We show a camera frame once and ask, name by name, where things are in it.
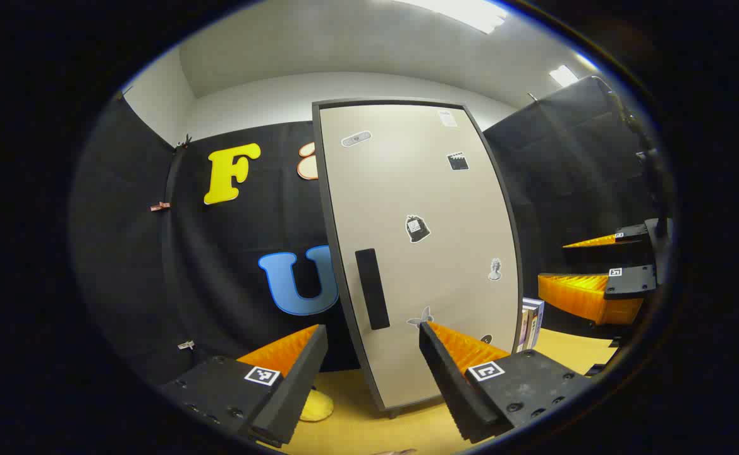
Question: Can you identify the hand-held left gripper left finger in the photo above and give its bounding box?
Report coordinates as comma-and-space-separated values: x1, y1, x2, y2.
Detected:
157, 324, 329, 449

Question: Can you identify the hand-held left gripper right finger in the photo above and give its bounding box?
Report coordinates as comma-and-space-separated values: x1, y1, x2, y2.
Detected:
418, 321, 594, 443

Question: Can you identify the black door handle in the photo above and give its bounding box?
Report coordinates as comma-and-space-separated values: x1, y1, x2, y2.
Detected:
355, 248, 391, 331

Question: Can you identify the beige cabinet door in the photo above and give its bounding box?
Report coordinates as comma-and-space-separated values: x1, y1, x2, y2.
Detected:
317, 104, 523, 411

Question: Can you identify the dark grey cabinet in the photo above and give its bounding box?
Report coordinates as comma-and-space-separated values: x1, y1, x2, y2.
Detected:
312, 98, 526, 420

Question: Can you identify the yellow round soft toy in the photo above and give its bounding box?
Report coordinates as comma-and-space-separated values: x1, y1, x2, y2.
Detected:
298, 389, 335, 422

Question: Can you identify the white spine book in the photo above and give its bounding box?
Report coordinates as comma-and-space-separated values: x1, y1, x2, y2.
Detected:
518, 305, 539, 353

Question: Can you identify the small ceiling light panel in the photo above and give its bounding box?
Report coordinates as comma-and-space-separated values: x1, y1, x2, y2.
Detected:
549, 65, 579, 88

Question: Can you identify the black backdrop cloth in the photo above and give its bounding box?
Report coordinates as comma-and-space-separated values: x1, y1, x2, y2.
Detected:
69, 76, 667, 386

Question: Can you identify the large ceiling light panel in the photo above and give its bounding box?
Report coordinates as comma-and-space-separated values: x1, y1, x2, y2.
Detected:
394, 0, 509, 33

